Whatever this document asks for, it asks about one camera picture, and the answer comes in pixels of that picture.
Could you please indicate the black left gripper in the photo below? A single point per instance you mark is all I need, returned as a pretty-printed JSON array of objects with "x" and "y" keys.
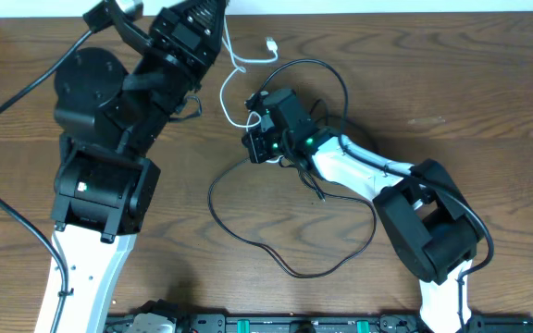
[{"x": 183, "y": 53}]

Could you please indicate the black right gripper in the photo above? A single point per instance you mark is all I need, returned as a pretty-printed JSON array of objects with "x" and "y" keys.
[{"x": 255, "y": 147}]

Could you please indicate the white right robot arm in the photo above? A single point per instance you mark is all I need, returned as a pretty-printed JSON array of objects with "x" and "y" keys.
[{"x": 430, "y": 225}]

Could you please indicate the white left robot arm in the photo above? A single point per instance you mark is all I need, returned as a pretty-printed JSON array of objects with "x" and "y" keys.
[{"x": 110, "y": 117}]

